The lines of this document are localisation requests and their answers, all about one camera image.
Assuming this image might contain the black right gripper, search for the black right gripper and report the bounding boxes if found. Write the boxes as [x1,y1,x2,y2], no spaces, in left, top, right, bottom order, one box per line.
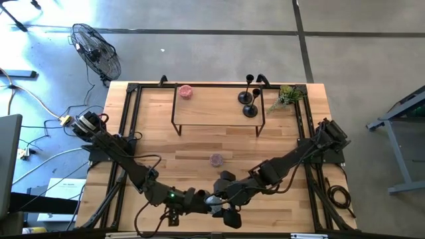
[212,170,253,230]

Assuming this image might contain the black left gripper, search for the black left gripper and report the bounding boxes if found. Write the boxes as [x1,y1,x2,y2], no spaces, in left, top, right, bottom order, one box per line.
[167,187,213,228]

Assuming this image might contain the purple patterned candle tin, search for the purple patterned candle tin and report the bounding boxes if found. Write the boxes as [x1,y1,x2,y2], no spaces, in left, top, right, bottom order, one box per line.
[209,153,224,168]

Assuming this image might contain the pink patterned candle tin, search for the pink patterned candle tin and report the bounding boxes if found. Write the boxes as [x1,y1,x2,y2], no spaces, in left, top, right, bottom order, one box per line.
[178,84,193,100]

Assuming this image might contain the wooden shelf riser, black legs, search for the wooden shelf riser, black legs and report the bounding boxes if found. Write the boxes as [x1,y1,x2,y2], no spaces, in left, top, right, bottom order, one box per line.
[169,82,266,139]

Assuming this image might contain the green artificial plant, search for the green artificial plant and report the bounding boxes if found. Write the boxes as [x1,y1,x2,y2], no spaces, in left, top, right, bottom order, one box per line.
[265,84,305,116]

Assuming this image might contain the white paper sheet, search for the white paper sheet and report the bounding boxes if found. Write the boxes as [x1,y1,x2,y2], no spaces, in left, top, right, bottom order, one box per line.
[37,177,87,222]

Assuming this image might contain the black bench beam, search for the black bench beam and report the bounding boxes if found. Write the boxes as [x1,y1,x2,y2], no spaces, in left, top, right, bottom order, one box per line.
[9,192,79,215]

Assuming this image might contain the yellow small object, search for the yellow small object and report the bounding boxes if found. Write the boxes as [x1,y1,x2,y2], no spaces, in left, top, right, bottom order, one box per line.
[22,226,48,235]

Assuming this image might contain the grey metal table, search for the grey metal table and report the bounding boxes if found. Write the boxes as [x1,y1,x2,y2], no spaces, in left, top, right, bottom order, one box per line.
[367,85,425,195]

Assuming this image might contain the black floor fan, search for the black floor fan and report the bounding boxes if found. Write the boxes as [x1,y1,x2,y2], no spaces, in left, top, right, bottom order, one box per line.
[68,23,122,88]

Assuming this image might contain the grey flat panel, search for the grey flat panel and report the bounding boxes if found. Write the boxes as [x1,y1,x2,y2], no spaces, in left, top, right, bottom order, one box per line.
[0,114,23,220]

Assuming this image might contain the black floor bar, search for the black floor bar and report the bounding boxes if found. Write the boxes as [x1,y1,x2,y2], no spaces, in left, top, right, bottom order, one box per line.
[0,69,38,80]

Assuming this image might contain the black tripod legs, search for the black tripod legs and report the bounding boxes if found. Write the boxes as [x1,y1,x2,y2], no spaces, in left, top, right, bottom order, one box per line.
[0,0,43,33]

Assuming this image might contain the white table edge bracket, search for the white table edge bracket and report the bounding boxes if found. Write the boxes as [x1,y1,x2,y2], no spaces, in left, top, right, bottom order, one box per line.
[105,232,143,239]
[290,233,329,239]

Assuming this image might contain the coiled black cable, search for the coiled black cable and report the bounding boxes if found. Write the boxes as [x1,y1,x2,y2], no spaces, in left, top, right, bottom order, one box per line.
[324,177,357,219]

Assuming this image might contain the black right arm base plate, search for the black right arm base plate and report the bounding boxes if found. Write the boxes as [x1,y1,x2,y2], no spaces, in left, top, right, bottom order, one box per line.
[297,137,346,164]

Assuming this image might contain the black metal table frame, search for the black metal table frame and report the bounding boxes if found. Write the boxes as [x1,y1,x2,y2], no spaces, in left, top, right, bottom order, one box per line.
[79,74,358,233]

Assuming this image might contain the white floor cable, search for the white floor cable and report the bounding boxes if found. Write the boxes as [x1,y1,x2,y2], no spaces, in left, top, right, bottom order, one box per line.
[12,147,84,185]

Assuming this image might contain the beige floor cable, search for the beige floor cable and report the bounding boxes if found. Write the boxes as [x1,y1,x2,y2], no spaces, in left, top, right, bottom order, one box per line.
[0,68,64,119]

